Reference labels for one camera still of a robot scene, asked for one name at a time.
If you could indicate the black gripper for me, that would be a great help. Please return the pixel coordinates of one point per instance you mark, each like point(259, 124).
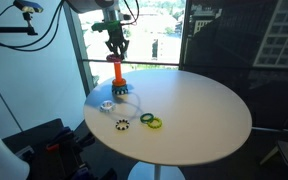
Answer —
point(116, 39)

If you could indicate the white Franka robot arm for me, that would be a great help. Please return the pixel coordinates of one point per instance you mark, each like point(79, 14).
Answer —
point(90, 4)

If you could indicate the orange stacking peg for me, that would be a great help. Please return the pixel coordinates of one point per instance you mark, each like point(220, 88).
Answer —
point(118, 71)

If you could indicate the dark window handrail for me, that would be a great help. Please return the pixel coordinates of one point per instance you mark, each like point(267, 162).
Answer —
point(144, 62)

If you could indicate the grey window mullion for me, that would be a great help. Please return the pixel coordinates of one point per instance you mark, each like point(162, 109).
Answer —
point(80, 50)

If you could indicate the black orange clamp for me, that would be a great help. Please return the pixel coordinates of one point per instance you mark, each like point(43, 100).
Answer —
point(55, 143)

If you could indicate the blue black clamp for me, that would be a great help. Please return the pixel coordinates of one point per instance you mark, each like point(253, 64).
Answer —
point(80, 173)

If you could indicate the black equipment stand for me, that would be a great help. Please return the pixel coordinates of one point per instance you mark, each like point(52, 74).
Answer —
point(40, 160)

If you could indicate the black backdrop panel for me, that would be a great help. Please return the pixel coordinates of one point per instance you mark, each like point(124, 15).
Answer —
point(250, 93)

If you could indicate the white rounded plastic housing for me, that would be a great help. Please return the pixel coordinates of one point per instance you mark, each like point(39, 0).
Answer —
point(0, 160)

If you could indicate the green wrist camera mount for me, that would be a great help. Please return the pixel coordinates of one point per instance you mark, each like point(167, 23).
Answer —
point(104, 26)

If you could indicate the blue-grey stereo camera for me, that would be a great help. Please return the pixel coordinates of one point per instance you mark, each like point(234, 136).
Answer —
point(27, 6)

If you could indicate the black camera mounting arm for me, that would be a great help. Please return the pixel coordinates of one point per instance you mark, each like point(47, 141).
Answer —
point(10, 30)

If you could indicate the white table pedestal base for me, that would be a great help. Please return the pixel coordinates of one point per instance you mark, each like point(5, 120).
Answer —
point(140, 173)

